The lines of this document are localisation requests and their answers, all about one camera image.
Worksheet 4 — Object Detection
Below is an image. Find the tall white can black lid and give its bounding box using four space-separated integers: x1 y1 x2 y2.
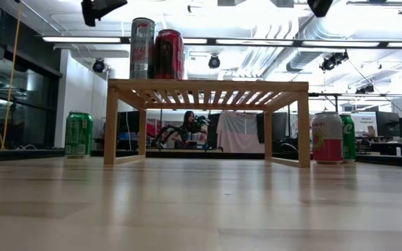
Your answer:
130 17 156 80

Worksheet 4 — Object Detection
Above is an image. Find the dark red soda can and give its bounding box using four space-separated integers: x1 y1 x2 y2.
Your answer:
154 29 186 80

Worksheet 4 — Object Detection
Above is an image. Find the green soda can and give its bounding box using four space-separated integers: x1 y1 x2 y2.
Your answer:
64 111 94 158
339 114 357 163

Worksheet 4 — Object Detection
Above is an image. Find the wooden slatted shelf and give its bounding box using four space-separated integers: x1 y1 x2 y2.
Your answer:
103 78 311 169

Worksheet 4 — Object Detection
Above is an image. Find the black spotlight cluster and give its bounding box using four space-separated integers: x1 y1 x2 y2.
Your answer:
354 83 375 96
318 50 350 73

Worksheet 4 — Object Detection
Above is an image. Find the round black spotlight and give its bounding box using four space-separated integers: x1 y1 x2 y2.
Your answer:
207 54 221 70
91 58 106 74

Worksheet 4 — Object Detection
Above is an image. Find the dark glass partition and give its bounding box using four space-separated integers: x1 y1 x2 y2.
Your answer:
0 38 63 151

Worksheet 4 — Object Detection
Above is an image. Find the white sign board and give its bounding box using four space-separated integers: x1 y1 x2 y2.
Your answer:
355 113 378 137

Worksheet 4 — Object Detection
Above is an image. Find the grey and pink soda can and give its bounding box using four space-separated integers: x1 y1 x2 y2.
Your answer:
311 111 344 165

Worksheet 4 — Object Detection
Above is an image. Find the person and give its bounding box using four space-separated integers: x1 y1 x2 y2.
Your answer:
170 110 202 149

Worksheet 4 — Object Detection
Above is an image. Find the white draped cloth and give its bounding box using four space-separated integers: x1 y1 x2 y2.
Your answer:
216 110 267 154

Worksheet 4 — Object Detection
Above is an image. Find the ceiling mount bar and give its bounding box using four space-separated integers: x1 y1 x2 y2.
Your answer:
345 0 402 15

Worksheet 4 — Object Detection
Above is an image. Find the silver ventilation duct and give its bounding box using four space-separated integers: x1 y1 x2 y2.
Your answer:
237 0 331 79

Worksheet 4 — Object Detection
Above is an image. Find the yellow cable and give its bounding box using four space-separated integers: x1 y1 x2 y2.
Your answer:
0 0 24 151

